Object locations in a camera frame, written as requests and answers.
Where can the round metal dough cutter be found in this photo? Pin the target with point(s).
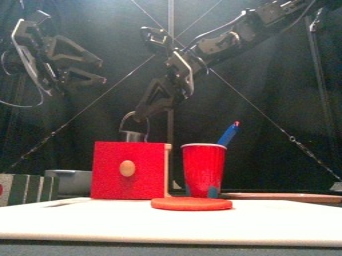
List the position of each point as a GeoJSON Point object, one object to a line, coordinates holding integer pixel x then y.
{"type": "Point", "coordinates": [131, 136]}

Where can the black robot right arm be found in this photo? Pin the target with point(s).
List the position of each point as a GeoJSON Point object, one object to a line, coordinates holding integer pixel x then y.
{"type": "Point", "coordinates": [267, 13]}

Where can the red wooden drawer with knob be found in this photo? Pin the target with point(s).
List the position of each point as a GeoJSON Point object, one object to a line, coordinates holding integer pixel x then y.
{"type": "Point", "coordinates": [115, 180]}

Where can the flat red dough disc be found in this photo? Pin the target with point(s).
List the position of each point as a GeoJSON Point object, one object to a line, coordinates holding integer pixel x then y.
{"type": "Point", "coordinates": [191, 203]}

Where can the orange-red plastic utensil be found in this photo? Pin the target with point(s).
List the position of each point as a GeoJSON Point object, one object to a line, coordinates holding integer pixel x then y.
{"type": "Point", "coordinates": [236, 123]}

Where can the red plastic cup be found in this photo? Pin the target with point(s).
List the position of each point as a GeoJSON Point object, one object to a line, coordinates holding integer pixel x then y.
{"type": "Point", "coordinates": [202, 166]}

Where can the grey plastic tub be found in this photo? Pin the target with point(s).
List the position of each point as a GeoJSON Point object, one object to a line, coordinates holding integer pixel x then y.
{"type": "Point", "coordinates": [71, 181]}

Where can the white cutting board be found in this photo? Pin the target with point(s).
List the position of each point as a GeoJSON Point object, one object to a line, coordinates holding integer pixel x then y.
{"type": "Point", "coordinates": [168, 226]}

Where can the brown wooden board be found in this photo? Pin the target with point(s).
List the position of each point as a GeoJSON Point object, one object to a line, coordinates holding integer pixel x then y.
{"type": "Point", "coordinates": [284, 198]}

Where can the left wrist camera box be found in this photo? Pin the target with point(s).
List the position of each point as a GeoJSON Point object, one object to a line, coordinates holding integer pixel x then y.
{"type": "Point", "coordinates": [37, 20]}

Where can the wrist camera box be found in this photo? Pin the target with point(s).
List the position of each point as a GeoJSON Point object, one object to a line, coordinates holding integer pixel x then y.
{"type": "Point", "coordinates": [153, 38]}
{"type": "Point", "coordinates": [37, 20]}

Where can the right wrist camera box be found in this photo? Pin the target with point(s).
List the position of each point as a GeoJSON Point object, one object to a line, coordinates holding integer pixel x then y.
{"type": "Point", "coordinates": [153, 38]}

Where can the vertical metal frame pole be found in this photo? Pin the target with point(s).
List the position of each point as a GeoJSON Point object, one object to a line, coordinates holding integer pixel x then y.
{"type": "Point", "coordinates": [169, 20]}

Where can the thin leaning frame strut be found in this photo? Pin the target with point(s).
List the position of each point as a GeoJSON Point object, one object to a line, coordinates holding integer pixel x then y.
{"type": "Point", "coordinates": [314, 50]}

